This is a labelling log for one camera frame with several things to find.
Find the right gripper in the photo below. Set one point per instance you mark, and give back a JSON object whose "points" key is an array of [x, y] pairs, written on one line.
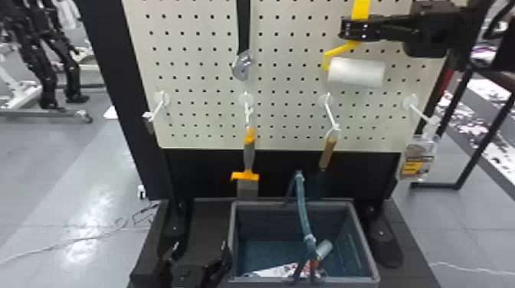
{"points": [[430, 34]]}

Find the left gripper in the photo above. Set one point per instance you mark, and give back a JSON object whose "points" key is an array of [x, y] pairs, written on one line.
{"points": [[199, 277]]}

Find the yellow paint roller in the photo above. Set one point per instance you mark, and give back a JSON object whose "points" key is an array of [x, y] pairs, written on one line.
{"points": [[356, 72]]}

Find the white printed card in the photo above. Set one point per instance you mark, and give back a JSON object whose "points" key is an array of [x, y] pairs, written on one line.
{"points": [[273, 271]]}

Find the blue hand tool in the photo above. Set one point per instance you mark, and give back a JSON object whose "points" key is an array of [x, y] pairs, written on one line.
{"points": [[302, 209]]}

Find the orange grey scraper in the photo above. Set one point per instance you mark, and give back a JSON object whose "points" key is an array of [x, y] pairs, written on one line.
{"points": [[249, 155]]}

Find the white pegboard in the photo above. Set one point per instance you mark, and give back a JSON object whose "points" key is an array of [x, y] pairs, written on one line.
{"points": [[289, 116]]}

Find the yellow label clear packet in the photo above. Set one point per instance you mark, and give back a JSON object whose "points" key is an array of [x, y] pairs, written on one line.
{"points": [[417, 159]]}

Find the blue basket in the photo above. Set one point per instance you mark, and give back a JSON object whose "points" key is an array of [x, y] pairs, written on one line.
{"points": [[362, 245]]}

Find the black side table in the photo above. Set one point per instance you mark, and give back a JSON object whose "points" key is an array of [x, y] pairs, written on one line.
{"points": [[474, 161]]}

